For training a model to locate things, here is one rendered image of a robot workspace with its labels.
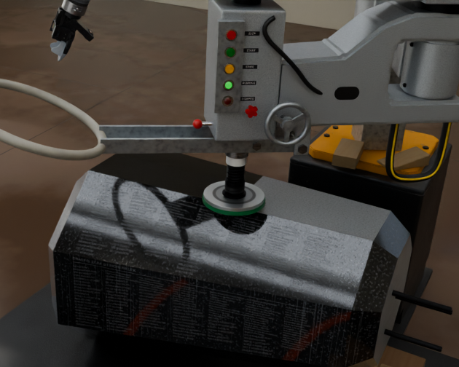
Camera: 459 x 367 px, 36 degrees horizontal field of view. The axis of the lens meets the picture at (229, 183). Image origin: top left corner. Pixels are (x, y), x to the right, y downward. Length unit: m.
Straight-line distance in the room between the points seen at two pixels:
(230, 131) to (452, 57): 0.76
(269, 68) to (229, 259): 0.68
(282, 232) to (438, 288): 1.49
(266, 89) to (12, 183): 2.64
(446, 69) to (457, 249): 1.88
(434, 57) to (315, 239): 0.71
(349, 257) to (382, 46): 0.69
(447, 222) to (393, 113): 2.08
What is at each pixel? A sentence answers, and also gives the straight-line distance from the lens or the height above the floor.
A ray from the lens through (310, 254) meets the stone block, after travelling 2.37.
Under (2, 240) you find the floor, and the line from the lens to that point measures 3.93.
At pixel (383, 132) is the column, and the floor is 0.87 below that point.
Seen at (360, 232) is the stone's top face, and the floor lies 0.82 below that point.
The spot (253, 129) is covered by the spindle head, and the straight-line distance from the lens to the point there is 2.22.
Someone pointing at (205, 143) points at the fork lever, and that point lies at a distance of 2.26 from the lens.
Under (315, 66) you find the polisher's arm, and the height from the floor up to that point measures 1.37.
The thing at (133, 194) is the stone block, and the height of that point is 0.79.
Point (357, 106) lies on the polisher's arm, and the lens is 2.32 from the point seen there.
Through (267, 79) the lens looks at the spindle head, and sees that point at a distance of 2.18.
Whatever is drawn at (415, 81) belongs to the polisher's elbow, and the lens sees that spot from 2.42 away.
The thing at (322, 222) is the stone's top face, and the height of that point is 0.82.
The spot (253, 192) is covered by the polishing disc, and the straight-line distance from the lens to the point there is 2.45.
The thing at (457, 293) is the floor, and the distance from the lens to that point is 3.74.
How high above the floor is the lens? 1.99
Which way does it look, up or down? 26 degrees down
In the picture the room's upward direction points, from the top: 3 degrees clockwise
